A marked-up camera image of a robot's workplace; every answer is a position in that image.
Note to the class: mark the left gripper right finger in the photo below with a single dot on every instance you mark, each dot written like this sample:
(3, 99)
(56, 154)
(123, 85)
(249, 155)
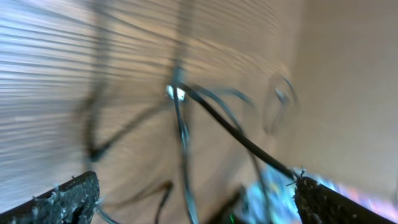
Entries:
(317, 204)

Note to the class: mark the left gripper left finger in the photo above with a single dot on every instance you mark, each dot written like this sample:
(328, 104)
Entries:
(72, 202)

